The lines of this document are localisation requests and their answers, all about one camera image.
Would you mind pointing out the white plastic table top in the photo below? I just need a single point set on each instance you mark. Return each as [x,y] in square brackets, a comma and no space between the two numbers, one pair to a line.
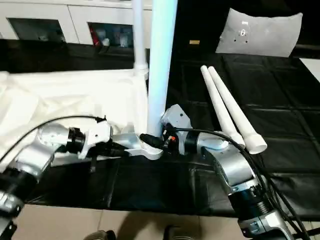
[62,95]

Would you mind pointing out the white plastic table leg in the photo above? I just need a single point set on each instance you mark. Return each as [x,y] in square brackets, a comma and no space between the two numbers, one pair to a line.
[240,112]
[217,100]
[139,37]
[161,62]

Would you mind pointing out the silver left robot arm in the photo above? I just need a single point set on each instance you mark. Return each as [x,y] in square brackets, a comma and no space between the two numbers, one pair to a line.
[32,160]

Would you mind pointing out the dark left robot leg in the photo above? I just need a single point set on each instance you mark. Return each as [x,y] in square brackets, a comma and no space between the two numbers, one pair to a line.
[102,235]

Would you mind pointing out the dark robot leg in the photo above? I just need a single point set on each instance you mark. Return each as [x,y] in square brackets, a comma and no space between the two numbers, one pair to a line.
[177,233]
[102,235]

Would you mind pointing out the dark right robot leg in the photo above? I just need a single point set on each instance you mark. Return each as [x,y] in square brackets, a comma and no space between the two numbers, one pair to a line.
[177,233]

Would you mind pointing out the black mat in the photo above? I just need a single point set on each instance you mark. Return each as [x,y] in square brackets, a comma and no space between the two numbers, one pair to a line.
[275,100]

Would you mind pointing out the white cabinet with glass doors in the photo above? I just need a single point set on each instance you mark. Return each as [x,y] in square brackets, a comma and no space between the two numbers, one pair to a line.
[50,15]

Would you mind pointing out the white flat panel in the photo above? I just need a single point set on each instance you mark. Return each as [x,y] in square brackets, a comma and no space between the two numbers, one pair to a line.
[312,67]

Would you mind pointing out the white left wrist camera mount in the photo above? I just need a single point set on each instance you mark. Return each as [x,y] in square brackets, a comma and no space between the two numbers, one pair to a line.
[96,132]

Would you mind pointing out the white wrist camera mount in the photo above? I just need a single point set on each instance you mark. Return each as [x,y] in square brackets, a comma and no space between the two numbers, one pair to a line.
[96,132]
[177,117]

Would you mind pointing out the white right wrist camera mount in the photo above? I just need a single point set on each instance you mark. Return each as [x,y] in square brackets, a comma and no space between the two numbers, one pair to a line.
[177,117]

